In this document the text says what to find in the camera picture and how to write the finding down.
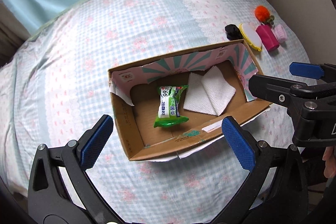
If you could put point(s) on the black sock roll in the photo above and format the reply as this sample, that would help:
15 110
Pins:
233 32

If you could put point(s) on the open cardboard box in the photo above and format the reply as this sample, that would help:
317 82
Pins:
135 100

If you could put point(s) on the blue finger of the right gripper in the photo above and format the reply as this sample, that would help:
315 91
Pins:
284 92
324 72

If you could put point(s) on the person's right hand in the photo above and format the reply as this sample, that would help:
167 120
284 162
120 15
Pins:
330 162

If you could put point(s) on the green wet wipes packet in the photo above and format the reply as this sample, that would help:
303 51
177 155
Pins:
168 111

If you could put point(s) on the white napkin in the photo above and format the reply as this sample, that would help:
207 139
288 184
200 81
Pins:
209 94

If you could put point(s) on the magenta cloth pouch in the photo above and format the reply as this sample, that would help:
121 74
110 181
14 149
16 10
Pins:
267 37

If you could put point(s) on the yellow round mirror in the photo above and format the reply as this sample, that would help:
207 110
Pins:
251 37

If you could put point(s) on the brown curtain left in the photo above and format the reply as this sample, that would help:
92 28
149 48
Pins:
13 34

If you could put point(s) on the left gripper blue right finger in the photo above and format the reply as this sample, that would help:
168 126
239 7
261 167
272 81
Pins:
275 190

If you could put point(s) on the orange fluffy pompom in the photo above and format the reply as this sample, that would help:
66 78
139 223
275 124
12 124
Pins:
262 14

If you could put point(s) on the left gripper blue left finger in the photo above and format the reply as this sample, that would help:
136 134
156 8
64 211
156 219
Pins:
60 191

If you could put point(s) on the checkered floral bed sheet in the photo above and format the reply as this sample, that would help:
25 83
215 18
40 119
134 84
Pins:
56 87

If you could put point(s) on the pink knitted scrunchie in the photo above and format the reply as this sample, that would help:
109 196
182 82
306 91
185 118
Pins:
280 33

